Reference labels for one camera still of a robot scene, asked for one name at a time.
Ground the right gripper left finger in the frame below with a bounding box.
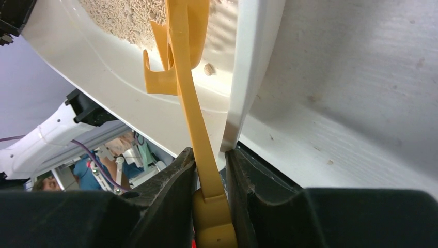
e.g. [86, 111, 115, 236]
[1, 148, 196, 247]

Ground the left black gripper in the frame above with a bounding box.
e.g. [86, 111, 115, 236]
[1, 0, 36, 46]

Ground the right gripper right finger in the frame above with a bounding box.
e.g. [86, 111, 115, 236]
[225, 150, 437, 247]

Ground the white litter box tray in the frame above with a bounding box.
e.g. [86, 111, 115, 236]
[22, 1, 285, 169]

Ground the yellow litter scoop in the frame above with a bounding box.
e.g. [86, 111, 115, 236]
[143, 1, 238, 247]

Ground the beige cat litter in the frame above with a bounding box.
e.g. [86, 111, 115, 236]
[79, 0, 166, 50]

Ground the person in blue shirt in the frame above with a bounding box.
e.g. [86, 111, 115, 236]
[32, 155, 144, 192]

